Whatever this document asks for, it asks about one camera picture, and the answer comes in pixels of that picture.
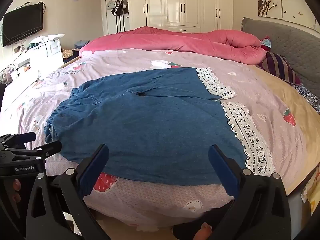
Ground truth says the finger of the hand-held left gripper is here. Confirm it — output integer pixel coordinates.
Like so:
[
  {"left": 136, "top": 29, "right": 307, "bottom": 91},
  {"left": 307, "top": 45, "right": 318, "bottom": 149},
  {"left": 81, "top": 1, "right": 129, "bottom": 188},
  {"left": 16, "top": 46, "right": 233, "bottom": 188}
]
[
  {"left": 0, "top": 132, "right": 37, "bottom": 147},
  {"left": 0, "top": 141, "right": 62, "bottom": 161}
]

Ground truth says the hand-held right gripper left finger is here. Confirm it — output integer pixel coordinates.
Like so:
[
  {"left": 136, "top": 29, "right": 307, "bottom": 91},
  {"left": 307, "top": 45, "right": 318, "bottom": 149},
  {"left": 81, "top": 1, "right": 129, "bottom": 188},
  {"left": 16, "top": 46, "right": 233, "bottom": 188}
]
[{"left": 26, "top": 144, "right": 110, "bottom": 240}]

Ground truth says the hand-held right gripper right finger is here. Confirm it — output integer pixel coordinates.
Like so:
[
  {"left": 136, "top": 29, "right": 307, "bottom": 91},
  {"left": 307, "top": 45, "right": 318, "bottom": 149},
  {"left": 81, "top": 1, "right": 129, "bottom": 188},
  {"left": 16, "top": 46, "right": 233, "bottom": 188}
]
[{"left": 208, "top": 144, "right": 292, "bottom": 240}]

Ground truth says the blue denim pants lace trim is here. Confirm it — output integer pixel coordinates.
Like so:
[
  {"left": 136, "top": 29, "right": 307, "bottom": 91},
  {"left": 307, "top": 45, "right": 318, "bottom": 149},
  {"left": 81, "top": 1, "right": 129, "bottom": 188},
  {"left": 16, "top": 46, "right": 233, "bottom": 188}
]
[{"left": 44, "top": 67, "right": 275, "bottom": 187}]

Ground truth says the person's left hand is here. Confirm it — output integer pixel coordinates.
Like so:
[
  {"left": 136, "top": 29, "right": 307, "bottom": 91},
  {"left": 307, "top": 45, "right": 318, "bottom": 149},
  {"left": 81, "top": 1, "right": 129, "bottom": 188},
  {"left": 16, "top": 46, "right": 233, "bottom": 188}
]
[{"left": 11, "top": 179, "right": 22, "bottom": 203}]

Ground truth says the person's foot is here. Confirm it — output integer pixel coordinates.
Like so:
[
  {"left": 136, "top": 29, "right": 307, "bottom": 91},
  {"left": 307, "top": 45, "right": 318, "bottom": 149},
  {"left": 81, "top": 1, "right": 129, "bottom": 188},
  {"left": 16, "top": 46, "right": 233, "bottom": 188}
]
[{"left": 194, "top": 222, "right": 213, "bottom": 240}]

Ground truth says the pink printed bed sheet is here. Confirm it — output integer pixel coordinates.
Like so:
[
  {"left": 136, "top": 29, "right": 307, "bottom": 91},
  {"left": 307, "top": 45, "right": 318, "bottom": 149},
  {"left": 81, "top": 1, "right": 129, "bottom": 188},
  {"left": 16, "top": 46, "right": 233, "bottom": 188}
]
[{"left": 0, "top": 47, "right": 310, "bottom": 232}]

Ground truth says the yellow printed cloth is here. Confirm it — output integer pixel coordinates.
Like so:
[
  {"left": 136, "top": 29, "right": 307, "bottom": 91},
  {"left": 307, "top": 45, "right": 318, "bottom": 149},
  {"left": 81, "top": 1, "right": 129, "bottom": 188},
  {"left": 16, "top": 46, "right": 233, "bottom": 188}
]
[{"left": 301, "top": 165, "right": 320, "bottom": 215}]

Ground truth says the beige bed sheet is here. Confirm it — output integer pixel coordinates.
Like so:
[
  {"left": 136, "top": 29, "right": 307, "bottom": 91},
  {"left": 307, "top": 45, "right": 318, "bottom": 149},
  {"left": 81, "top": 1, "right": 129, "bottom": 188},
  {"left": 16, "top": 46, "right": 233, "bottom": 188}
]
[{"left": 250, "top": 65, "right": 320, "bottom": 195}]

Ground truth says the pile of blue clothes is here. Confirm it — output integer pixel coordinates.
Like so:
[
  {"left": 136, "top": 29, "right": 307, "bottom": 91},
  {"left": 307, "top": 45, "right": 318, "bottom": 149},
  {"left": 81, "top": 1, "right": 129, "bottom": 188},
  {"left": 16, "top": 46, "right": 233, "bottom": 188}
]
[{"left": 74, "top": 40, "right": 91, "bottom": 50}]

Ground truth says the black flat television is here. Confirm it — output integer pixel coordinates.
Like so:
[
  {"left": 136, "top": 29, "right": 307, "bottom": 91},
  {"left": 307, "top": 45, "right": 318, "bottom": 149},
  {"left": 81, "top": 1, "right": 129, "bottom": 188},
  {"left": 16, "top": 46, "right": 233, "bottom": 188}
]
[{"left": 2, "top": 4, "right": 44, "bottom": 47}]

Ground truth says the blue patterned pillow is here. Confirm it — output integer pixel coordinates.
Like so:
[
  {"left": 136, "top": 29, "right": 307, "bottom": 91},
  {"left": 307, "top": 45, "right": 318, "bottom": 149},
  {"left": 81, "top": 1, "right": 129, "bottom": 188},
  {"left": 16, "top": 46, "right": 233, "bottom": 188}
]
[{"left": 295, "top": 84, "right": 320, "bottom": 115}]

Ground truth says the striped pillow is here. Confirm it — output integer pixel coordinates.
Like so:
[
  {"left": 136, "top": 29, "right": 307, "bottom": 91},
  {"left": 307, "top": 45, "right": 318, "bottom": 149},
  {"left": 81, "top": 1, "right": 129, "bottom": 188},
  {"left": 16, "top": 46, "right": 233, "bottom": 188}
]
[{"left": 257, "top": 52, "right": 302, "bottom": 85}]

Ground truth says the pink quilt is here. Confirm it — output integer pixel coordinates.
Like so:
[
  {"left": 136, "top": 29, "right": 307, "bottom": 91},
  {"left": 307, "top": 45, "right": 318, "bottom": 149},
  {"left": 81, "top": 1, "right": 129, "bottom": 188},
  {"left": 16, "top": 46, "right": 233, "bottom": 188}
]
[{"left": 79, "top": 26, "right": 268, "bottom": 64}]

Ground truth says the white door with hooks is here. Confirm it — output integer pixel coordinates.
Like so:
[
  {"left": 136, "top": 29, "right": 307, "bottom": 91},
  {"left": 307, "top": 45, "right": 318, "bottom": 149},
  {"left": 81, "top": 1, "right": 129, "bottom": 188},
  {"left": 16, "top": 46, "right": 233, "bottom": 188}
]
[{"left": 100, "top": 0, "right": 130, "bottom": 37}]

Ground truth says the grey padded headboard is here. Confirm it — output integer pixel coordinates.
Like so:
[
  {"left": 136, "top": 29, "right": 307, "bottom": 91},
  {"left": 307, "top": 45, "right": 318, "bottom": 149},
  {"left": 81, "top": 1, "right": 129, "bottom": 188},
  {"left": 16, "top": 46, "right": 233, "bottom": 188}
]
[{"left": 241, "top": 17, "right": 320, "bottom": 93}]

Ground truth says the black hanging bag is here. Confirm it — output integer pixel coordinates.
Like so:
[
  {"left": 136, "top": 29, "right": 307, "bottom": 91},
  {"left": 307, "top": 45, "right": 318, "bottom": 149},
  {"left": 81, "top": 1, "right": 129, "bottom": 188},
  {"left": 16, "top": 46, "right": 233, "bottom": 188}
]
[{"left": 111, "top": 0, "right": 129, "bottom": 18}]

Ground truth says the white wardrobe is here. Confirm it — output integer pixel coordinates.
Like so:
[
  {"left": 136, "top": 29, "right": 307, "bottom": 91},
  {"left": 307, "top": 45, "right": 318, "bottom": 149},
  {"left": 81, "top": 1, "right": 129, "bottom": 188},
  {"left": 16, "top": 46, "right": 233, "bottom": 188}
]
[{"left": 127, "top": 0, "right": 234, "bottom": 33}]

